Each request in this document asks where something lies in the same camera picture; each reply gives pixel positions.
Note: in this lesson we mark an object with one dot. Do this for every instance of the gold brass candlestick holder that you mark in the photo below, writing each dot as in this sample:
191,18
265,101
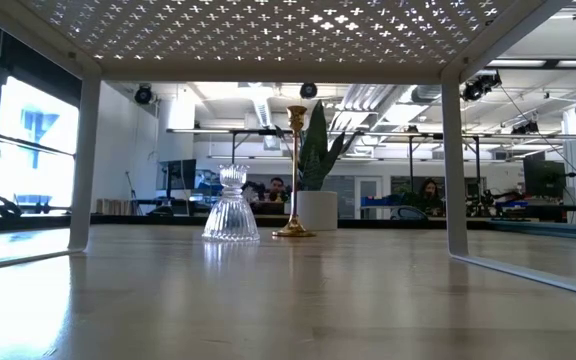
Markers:
294,231

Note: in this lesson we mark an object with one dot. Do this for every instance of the wooden block row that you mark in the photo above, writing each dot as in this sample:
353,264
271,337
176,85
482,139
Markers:
113,207

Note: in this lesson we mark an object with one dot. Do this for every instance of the white perforated metal shelf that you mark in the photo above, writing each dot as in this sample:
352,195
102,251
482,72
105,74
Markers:
273,75

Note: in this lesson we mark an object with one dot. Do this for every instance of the black aluminium table frame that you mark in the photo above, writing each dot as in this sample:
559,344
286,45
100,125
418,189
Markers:
393,223

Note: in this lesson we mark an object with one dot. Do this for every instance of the clear ribbed glass candle holder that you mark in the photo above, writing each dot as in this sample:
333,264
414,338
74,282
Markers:
230,220

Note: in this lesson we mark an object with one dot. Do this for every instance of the ceiling light bar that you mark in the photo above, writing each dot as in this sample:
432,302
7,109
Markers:
518,63

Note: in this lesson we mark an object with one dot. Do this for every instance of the green snake plant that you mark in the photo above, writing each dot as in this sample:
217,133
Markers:
318,150

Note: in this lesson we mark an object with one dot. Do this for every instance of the person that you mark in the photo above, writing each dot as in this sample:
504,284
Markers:
429,192
277,189

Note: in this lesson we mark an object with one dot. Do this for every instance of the white plant pot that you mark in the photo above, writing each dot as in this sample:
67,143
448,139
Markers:
320,210

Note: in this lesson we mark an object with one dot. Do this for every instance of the black computer monitor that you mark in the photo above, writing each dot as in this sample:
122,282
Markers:
543,177
180,174

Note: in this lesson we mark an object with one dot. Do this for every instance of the round black ceiling speaker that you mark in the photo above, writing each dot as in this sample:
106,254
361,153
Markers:
308,90
143,94

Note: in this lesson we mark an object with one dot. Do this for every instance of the black ceiling camera cluster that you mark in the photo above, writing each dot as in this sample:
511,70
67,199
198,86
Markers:
480,85

